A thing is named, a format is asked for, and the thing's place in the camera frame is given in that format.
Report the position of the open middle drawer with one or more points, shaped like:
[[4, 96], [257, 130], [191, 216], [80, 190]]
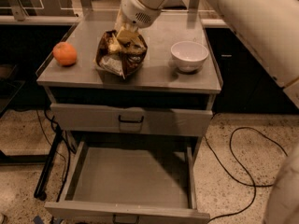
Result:
[[155, 183]]

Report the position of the white bowl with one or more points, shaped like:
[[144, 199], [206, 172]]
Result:
[[189, 56]]

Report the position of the black middle drawer handle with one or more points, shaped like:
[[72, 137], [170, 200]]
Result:
[[125, 219]]

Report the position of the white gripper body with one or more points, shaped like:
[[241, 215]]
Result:
[[135, 10]]

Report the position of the brown sea salt chip bag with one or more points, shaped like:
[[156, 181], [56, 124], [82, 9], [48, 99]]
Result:
[[125, 62]]

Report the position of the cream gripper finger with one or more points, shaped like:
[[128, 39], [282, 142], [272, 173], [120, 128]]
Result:
[[113, 45], [125, 36]]

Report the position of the orange fruit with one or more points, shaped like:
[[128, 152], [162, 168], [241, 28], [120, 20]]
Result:
[[65, 54]]

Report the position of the black drawer handle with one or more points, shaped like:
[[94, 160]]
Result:
[[125, 219], [134, 121]]

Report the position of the closed top drawer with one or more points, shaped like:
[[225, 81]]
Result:
[[108, 119]]

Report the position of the black table leg base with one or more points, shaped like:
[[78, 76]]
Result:
[[40, 192]]

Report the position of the grey drawer cabinet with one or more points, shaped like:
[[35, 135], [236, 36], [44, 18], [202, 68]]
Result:
[[157, 84]]

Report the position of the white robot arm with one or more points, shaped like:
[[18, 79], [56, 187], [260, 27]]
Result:
[[270, 30]]

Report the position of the black top drawer handle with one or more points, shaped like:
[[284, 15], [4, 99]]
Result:
[[134, 121]]

